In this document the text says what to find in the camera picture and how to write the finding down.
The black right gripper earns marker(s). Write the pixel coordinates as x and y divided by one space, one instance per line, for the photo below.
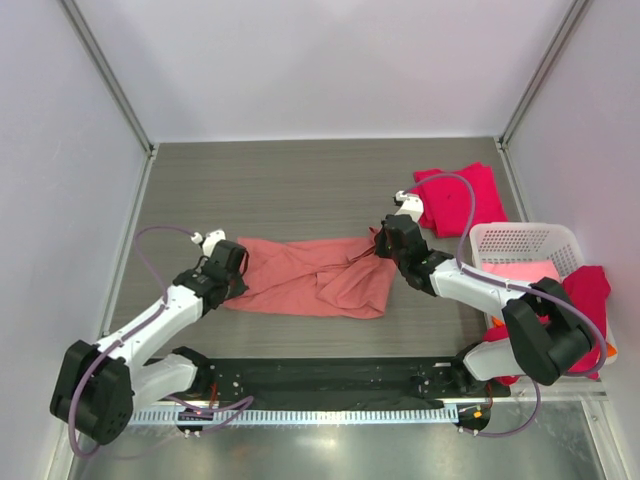
380 248

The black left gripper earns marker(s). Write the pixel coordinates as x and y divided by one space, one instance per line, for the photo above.
238 287

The salmon pink t-shirt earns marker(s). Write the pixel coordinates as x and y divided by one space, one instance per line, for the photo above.
320 278

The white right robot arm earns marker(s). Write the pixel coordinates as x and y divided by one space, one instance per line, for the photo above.
547 335

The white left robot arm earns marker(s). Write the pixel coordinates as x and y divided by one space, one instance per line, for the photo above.
101 385

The folded magenta t-shirt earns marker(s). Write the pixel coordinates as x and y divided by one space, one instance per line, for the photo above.
447 201

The white plastic laundry basket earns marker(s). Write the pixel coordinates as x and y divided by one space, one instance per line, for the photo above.
510 242

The light pink shirt in basket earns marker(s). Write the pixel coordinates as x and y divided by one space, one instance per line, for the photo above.
527 272

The crimson shirt over basket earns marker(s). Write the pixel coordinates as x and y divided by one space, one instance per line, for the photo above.
588 289

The orange shirt in basket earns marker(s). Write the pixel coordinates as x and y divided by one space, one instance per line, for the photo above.
611 349

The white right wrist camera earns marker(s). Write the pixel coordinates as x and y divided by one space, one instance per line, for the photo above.
409 204

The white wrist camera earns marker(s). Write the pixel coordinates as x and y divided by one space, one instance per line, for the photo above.
207 242
409 204

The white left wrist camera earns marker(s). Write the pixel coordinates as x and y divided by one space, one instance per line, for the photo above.
207 242

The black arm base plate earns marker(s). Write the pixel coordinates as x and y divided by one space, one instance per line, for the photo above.
340 385

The white slotted cable duct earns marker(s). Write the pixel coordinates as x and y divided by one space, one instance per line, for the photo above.
177 416

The right aluminium frame post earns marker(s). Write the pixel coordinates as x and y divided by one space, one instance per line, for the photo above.
559 41

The aluminium frame post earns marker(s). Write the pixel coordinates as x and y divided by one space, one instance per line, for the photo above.
98 58
559 41

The left aluminium frame post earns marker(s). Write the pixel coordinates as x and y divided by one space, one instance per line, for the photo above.
98 58

